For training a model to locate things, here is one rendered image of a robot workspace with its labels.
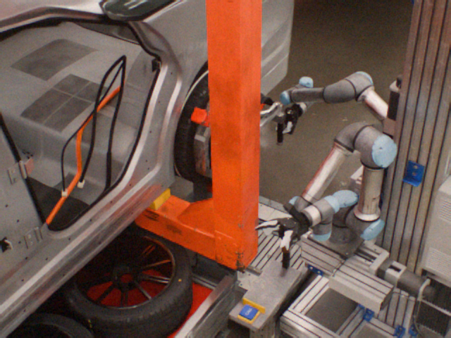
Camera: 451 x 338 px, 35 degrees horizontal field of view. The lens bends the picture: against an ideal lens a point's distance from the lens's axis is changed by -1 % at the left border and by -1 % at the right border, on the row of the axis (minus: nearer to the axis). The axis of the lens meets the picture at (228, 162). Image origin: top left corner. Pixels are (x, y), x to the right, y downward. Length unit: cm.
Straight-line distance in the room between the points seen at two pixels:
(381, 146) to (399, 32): 402
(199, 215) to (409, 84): 123
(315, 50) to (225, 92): 352
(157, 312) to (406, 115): 147
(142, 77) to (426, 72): 148
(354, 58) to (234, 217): 323
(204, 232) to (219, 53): 106
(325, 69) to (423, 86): 329
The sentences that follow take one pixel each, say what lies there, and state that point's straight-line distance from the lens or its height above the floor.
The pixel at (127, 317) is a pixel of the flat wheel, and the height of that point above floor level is 50.
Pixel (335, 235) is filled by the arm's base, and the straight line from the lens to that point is 328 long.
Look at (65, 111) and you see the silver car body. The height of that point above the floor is 102.
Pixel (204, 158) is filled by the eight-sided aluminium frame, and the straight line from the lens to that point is 369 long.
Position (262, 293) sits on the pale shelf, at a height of 45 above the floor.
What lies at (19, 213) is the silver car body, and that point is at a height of 127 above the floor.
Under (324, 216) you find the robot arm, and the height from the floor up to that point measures 122.
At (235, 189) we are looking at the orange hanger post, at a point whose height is 105.
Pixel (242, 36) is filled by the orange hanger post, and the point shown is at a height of 183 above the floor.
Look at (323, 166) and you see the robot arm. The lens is 295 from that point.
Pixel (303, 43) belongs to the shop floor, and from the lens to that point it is 647.
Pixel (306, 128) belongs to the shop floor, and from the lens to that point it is 537.
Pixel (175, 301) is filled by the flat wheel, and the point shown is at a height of 49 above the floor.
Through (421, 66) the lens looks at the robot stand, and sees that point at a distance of 283.
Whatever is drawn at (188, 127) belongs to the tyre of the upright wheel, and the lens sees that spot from 363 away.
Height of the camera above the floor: 314
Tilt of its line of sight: 39 degrees down
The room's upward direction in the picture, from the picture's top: 1 degrees counter-clockwise
